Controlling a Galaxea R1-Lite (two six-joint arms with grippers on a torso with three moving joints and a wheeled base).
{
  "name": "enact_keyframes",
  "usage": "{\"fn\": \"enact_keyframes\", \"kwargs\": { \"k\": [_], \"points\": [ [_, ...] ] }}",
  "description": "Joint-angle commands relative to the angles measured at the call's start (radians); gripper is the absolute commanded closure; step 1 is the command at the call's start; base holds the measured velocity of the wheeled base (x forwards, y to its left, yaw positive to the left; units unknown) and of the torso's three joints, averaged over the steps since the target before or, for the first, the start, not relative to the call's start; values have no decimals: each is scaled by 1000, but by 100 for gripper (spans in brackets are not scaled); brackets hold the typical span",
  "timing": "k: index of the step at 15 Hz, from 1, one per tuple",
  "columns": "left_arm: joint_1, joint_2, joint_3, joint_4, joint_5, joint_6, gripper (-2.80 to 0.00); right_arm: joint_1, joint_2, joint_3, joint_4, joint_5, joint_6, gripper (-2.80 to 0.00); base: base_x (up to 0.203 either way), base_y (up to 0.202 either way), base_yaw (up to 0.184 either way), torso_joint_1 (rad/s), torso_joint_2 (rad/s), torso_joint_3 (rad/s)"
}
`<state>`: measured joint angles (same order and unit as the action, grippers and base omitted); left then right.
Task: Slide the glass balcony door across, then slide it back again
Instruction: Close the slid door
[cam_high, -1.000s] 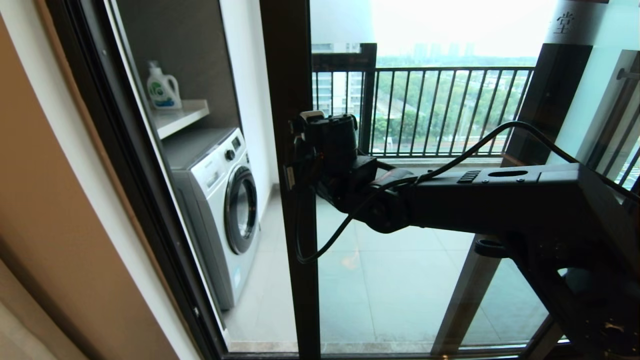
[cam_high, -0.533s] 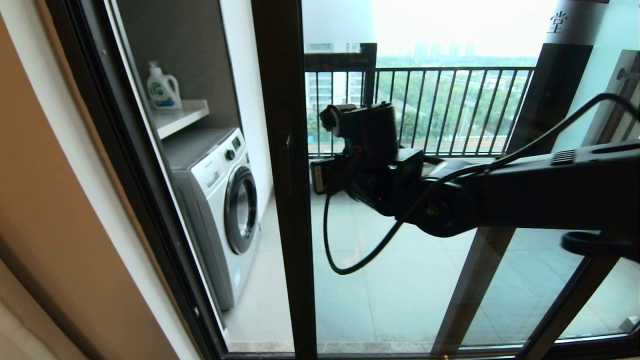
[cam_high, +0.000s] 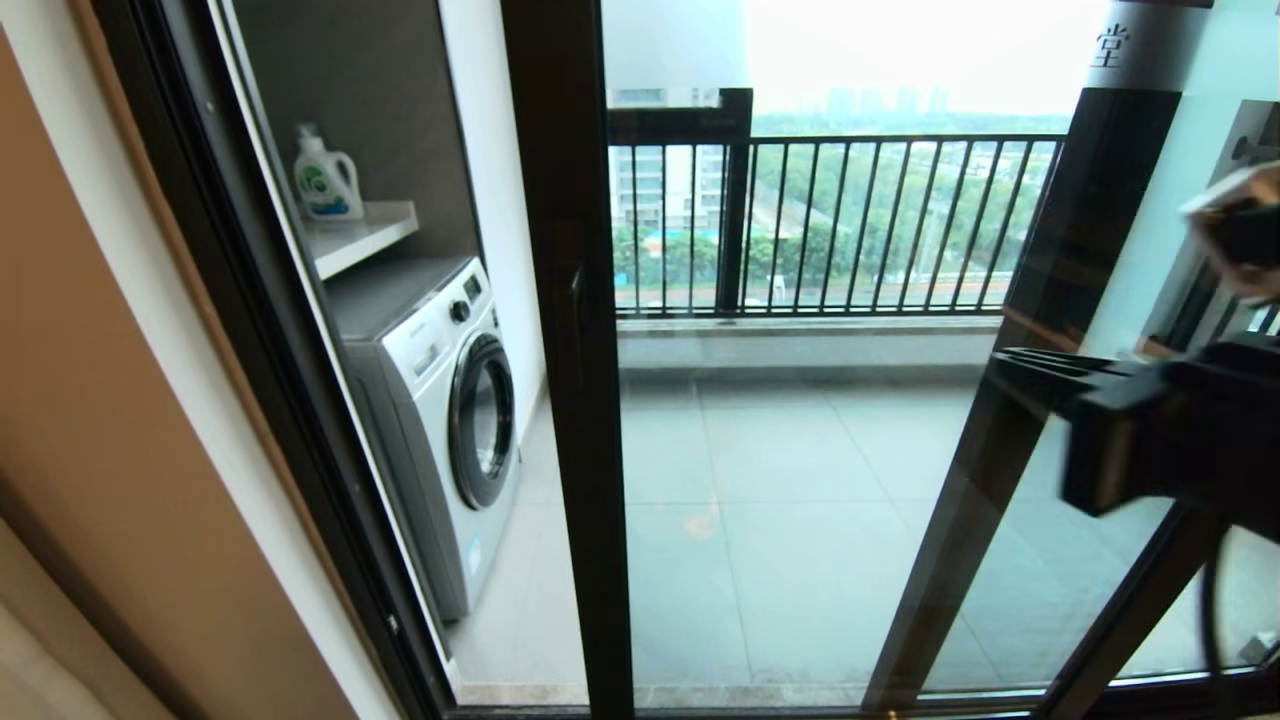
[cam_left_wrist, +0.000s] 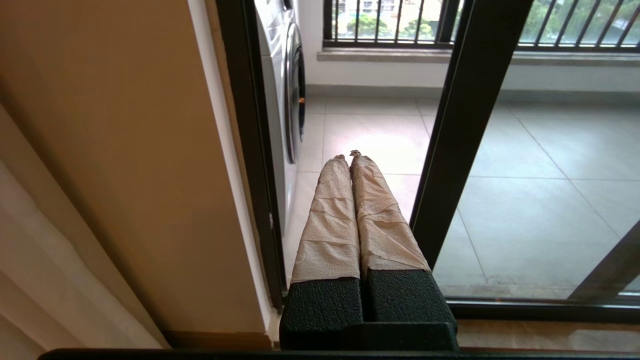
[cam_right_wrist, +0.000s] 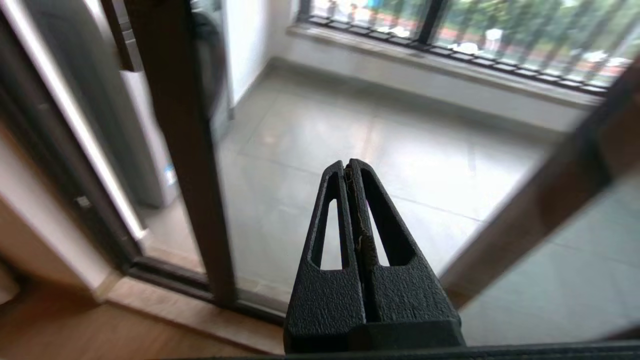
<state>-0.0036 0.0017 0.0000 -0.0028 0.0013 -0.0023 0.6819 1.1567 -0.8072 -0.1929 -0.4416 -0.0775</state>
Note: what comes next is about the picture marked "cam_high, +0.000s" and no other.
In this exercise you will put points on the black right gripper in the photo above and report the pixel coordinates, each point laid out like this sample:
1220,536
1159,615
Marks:
1180,440

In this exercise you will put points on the dark framed sliding glass door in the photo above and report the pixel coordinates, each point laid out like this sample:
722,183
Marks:
565,300

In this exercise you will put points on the fixed dark framed glass panel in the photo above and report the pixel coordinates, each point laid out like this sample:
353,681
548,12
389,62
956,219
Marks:
990,450

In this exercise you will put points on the stone window sill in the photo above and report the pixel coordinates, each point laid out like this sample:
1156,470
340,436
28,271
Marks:
800,325

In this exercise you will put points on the short black balcony railing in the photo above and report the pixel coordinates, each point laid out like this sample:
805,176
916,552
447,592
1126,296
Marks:
1245,150

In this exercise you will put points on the long black balcony railing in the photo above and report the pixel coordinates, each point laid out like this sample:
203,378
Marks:
850,141

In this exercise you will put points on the grey high-rise building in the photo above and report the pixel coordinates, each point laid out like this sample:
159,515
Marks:
660,170

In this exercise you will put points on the white front-load washing machine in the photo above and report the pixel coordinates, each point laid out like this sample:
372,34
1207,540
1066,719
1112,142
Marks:
430,420

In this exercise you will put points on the white shelf board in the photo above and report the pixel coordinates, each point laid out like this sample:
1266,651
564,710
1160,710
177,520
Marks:
365,232

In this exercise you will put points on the white detergent bottle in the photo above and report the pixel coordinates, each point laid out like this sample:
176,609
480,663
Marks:
328,180

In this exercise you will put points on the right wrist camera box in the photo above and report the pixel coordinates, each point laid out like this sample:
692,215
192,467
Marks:
1240,230

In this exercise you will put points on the dark window frame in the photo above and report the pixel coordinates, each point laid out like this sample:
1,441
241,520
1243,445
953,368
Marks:
680,125

